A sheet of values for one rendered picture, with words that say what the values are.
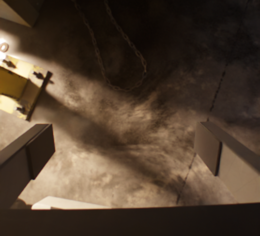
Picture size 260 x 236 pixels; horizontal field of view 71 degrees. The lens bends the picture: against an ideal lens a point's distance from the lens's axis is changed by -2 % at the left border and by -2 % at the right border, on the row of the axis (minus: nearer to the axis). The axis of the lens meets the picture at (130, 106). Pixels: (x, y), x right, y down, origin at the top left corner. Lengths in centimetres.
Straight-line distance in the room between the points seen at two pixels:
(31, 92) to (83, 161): 37
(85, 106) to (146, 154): 31
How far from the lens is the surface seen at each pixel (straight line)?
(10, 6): 92
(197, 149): 17
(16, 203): 83
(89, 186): 79
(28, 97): 88
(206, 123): 16
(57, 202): 74
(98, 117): 76
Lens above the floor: 73
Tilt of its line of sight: 79 degrees down
